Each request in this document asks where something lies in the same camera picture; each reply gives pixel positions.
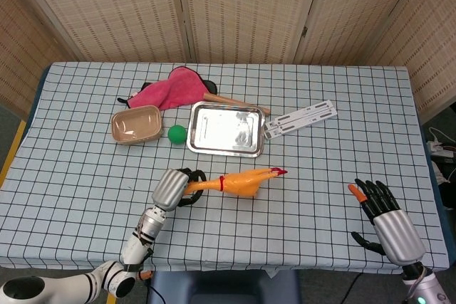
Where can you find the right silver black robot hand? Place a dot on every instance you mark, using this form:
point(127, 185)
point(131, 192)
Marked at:
point(397, 233)

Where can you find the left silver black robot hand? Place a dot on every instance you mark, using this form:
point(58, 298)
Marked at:
point(169, 188)

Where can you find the orange rubber chicken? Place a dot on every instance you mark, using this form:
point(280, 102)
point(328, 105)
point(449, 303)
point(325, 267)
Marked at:
point(242, 184)

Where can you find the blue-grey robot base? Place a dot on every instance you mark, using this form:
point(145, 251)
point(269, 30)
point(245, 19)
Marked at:
point(228, 288)

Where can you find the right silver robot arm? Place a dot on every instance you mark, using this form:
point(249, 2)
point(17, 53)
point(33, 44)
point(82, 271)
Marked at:
point(427, 288)

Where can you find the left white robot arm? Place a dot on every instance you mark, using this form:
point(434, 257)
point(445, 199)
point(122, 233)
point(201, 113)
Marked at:
point(133, 247)

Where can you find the green ball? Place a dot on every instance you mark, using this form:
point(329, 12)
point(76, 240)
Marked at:
point(177, 135)

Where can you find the silver metal tray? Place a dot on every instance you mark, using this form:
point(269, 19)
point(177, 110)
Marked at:
point(224, 129)

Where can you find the beige rectangular container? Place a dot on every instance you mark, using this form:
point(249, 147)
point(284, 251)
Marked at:
point(137, 126)

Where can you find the white power strip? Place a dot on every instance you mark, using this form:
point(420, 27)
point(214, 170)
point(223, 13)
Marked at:
point(435, 146)

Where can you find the pink towel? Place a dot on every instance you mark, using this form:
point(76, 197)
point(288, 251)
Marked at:
point(174, 90)

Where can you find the wooden rolling pin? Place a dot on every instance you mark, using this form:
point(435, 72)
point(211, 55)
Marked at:
point(228, 101)

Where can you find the black flat object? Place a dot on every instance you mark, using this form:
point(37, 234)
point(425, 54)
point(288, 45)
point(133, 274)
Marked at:
point(212, 87)

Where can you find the blue checkered tablecloth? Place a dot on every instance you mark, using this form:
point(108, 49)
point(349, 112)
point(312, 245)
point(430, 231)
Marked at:
point(285, 218)

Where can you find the white folding stand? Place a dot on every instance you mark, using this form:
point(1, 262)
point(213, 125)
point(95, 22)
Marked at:
point(303, 117)

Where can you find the woven folding screen panel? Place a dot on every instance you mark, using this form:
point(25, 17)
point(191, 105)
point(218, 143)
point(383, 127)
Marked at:
point(356, 15)
point(117, 8)
point(434, 51)
point(246, 8)
point(21, 51)

